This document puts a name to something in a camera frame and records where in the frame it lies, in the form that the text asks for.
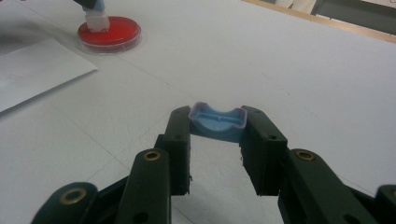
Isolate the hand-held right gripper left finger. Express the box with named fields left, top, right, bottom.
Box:
left=154, top=105, right=191, bottom=197

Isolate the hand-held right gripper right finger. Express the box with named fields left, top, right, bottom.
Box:
left=238, top=105, right=289, bottom=197

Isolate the small white blue stamp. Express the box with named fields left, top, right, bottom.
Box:
left=81, top=0, right=110, bottom=33

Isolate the blue stamp cap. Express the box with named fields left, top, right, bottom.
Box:
left=188, top=101, right=248, bottom=144

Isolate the round red ink pad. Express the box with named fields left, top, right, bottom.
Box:
left=77, top=16, right=143, bottom=53

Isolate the white paper sheet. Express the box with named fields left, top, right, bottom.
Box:
left=0, top=37, right=99, bottom=114

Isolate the white table cover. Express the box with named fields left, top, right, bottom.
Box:
left=0, top=0, right=396, bottom=224

